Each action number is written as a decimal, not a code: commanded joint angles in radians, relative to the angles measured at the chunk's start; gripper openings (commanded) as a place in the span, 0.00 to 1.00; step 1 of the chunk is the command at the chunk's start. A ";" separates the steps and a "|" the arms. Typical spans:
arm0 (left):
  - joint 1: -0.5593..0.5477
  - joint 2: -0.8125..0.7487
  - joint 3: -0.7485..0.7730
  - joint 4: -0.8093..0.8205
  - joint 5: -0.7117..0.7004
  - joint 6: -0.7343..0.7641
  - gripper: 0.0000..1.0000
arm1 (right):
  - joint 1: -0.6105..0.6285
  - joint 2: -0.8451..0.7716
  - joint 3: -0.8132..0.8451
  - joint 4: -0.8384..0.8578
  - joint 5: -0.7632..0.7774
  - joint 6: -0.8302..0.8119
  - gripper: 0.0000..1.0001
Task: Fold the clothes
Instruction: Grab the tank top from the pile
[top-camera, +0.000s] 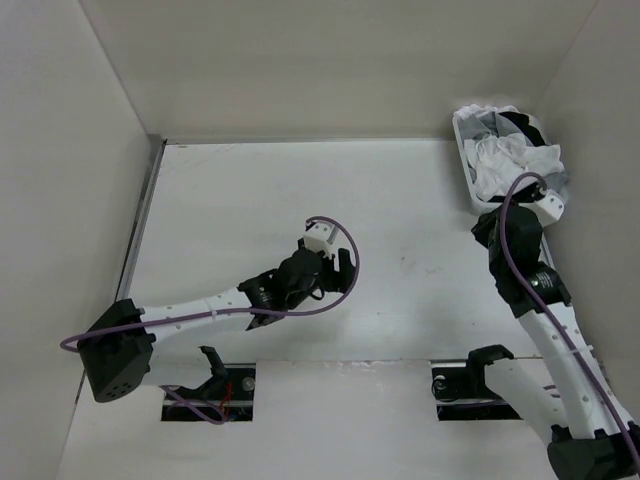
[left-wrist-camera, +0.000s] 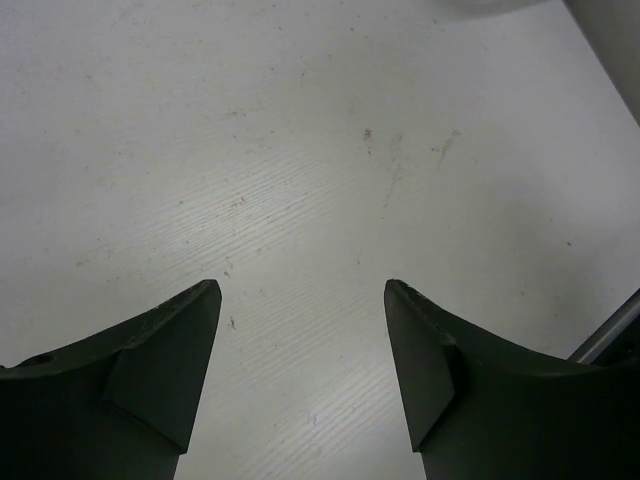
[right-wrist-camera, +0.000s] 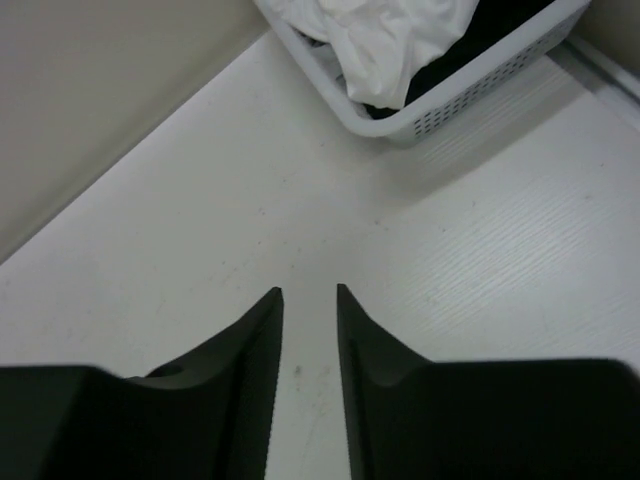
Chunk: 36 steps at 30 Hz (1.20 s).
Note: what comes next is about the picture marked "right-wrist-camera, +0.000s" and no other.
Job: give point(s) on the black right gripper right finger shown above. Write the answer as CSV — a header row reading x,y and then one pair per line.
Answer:
x,y
408,417

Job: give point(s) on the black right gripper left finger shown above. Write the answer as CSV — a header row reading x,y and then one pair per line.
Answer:
x,y
204,415

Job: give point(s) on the white garment in basket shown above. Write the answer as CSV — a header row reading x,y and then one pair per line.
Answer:
x,y
380,44

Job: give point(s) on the white plastic laundry basket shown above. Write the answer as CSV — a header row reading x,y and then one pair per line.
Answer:
x,y
515,52

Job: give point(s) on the black garment in basket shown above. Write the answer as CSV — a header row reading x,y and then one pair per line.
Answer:
x,y
475,45

